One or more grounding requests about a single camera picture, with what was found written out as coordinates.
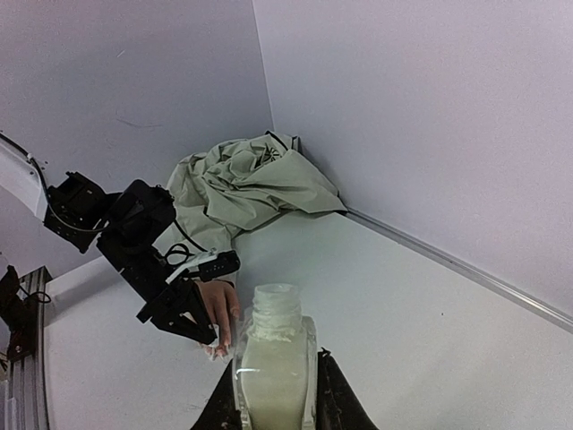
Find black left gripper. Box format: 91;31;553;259
136;279;242;430

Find beige jacket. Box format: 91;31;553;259
161;132;346;251

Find aluminium front rail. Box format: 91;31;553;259
1;265;51;429

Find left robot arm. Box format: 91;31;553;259
1;135;217;345

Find aluminium back table rail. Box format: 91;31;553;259
346;208;572;333

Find white nail polish bottle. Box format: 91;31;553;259
232;284;318;429

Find mannequin hand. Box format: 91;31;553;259
198;279;241;357

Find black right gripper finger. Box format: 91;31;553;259
316;348;378;430

